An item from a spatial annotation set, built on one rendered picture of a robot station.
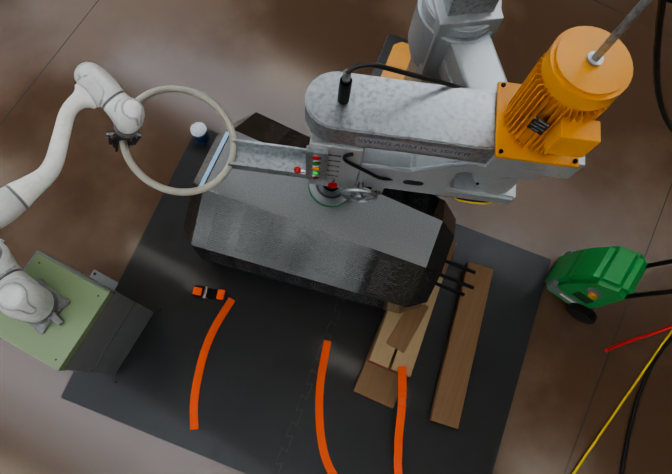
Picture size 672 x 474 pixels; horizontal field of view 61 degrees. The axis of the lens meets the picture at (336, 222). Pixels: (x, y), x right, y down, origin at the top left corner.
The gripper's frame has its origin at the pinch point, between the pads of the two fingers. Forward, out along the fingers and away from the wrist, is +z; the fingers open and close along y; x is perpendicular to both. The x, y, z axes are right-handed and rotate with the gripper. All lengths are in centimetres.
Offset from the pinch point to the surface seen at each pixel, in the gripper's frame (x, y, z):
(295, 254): -48, 79, 16
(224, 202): -20, 47, 21
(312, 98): -8, 54, -77
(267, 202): -23, 65, 11
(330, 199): -26, 91, -6
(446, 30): 23, 114, -79
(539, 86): -24, 101, -129
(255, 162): -10, 54, -10
